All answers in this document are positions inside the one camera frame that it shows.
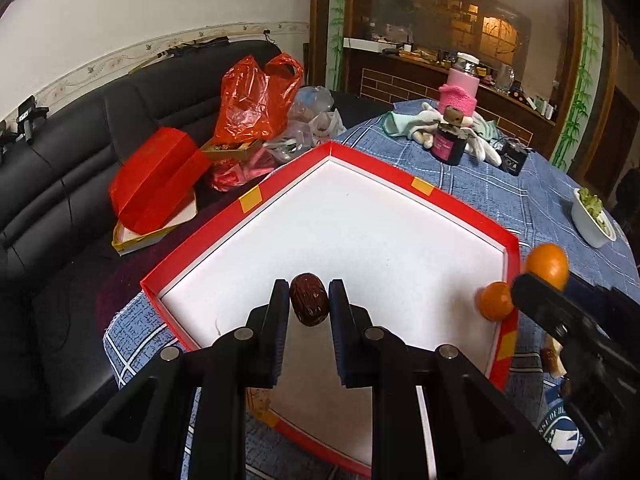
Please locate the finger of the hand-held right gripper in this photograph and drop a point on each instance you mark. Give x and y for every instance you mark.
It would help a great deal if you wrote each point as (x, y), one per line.
(542, 305)

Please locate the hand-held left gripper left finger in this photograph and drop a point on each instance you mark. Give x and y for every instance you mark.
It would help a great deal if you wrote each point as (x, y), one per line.
(280, 332)

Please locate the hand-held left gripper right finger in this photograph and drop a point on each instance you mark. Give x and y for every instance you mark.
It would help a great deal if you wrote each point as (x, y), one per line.
(339, 335)

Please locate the orange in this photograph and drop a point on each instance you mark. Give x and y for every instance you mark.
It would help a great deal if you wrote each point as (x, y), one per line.
(495, 301)
(546, 262)

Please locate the dark red date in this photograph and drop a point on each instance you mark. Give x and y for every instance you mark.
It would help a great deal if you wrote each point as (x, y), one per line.
(548, 358)
(309, 300)

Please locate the red cardboard box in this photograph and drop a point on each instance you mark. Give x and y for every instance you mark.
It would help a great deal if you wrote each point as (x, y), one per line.
(360, 230)

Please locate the white bowl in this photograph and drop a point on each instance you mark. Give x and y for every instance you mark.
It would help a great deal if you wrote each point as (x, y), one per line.
(590, 230)

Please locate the blue plaid tablecloth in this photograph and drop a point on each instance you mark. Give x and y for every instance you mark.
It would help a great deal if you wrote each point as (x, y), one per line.
(530, 200)

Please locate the green lettuce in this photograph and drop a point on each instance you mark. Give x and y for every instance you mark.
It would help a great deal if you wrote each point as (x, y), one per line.
(596, 207)

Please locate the black labelled container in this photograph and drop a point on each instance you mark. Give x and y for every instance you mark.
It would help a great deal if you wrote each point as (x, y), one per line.
(515, 157)

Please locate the pink plastic bag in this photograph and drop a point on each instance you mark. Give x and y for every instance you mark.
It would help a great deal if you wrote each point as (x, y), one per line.
(240, 172)

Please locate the white and yellow flat box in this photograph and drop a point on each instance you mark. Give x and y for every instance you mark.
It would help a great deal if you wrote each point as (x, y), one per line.
(131, 244)

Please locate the black container with cork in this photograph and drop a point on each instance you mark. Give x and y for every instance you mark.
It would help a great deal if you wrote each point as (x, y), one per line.
(447, 145)

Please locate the brown gold box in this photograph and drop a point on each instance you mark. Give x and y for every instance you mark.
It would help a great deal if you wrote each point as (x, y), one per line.
(230, 149)

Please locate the red folded box lid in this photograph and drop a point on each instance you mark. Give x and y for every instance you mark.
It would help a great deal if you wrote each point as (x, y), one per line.
(155, 180)

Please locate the clear plastic bag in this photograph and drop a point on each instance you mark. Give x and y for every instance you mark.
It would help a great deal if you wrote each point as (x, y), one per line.
(310, 120)

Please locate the mint green cloth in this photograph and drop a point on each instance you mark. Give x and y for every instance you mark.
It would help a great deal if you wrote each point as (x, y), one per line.
(400, 124)

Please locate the red plastic bag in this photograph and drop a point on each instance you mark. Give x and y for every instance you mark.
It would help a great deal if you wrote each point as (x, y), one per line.
(250, 105)

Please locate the glass jar with pink sleeve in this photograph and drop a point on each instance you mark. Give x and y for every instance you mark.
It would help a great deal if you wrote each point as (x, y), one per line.
(461, 87)

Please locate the black leather sofa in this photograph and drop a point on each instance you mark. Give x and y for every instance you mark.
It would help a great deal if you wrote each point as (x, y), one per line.
(65, 200)

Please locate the wooden counter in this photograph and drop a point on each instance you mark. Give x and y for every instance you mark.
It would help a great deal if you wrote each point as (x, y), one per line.
(400, 80)

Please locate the black device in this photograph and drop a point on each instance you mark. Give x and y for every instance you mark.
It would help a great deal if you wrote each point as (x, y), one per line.
(25, 122)

